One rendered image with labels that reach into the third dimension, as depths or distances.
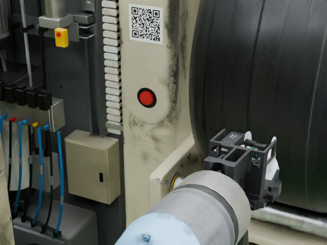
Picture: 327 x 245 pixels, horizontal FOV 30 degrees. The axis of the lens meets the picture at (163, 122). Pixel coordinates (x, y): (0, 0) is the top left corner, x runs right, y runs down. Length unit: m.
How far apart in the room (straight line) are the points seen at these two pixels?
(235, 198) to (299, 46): 0.34
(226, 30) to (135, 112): 0.42
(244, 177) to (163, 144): 0.58
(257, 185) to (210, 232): 0.17
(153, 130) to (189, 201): 0.71
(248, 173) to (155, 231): 0.22
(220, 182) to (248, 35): 0.34
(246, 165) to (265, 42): 0.27
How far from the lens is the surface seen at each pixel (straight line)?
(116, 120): 1.35
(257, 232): 1.21
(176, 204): 0.60
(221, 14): 0.96
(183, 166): 1.29
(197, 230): 0.57
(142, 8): 1.21
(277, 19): 0.93
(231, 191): 0.65
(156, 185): 1.22
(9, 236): 1.46
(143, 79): 1.26
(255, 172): 0.73
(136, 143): 1.34
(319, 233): 1.18
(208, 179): 0.65
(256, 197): 0.75
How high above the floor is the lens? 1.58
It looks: 26 degrees down
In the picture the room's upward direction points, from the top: straight up
